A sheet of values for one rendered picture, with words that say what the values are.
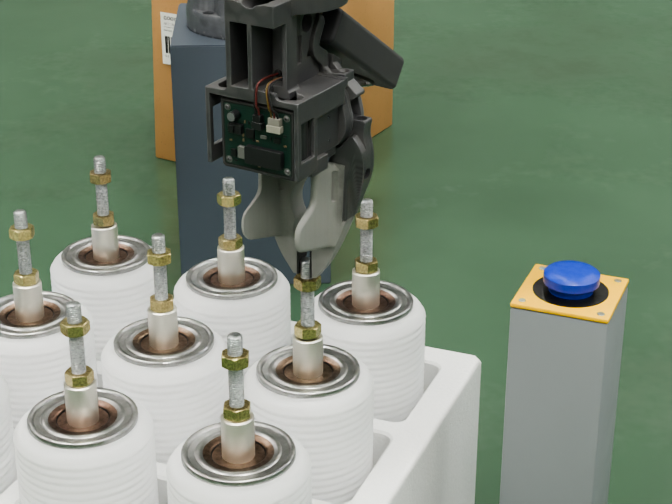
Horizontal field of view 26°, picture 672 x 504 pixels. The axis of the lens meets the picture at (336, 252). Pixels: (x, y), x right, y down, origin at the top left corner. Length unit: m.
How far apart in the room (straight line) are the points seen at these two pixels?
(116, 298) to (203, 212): 0.51
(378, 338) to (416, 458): 0.10
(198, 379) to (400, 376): 0.17
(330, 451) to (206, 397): 0.11
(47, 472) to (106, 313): 0.26
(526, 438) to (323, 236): 0.22
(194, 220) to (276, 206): 0.72
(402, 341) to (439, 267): 0.68
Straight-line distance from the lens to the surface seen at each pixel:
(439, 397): 1.17
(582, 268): 1.05
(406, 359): 1.14
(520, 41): 2.72
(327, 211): 0.98
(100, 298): 1.22
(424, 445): 1.11
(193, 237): 1.73
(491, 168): 2.11
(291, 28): 0.91
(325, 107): 0.93
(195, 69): 1.66
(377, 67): 1.01
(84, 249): 1.26
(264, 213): 1.00
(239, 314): 1.16
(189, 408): 1.09
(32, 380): 1.14
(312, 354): 1.04
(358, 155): 0.96
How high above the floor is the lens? 0.78
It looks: 25 degrees down
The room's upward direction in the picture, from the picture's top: straight up
